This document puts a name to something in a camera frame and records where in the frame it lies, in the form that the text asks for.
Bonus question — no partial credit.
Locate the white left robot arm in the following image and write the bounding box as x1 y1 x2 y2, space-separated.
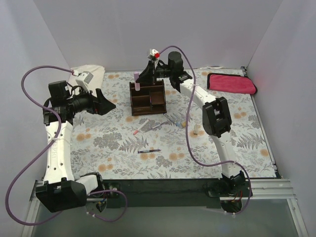
36 80 116 213

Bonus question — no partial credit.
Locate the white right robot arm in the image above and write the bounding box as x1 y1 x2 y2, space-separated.
136 49 245 196

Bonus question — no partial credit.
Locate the white folded cloth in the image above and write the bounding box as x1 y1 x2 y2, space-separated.
61 64 106 111

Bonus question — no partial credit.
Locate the pink white pen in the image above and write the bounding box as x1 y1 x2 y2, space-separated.
133 119 150 135

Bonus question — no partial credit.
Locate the grey white pen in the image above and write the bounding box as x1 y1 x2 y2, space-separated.
151 121 168 130

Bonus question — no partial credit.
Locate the blue correction pen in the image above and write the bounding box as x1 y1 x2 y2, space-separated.
163 113 182 127

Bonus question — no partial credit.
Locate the floral table mat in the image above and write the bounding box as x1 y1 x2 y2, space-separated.
48 70 277 180

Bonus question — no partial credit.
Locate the white grey eraser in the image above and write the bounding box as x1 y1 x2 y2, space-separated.
193 124 200 135

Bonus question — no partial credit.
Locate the red microfiber cloth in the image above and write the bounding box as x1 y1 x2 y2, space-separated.
207 73 257 95

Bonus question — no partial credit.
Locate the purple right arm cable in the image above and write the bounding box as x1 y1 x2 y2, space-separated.
157 45 254 215

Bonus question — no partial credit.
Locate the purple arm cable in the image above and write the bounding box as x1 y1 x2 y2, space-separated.
5 65 128 226
157 45 254 215

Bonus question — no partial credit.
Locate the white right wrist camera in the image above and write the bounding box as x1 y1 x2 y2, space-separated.
148 49 160 61

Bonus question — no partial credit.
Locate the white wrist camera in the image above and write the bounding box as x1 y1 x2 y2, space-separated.
148 49 160 61
73 70 94 92

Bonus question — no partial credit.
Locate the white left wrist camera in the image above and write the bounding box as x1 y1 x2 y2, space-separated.
73 70 94 92

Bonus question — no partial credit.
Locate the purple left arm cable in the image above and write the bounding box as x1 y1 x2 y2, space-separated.
5 65 128 226

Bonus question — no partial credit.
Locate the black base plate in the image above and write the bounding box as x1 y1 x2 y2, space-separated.
76 178 247 208

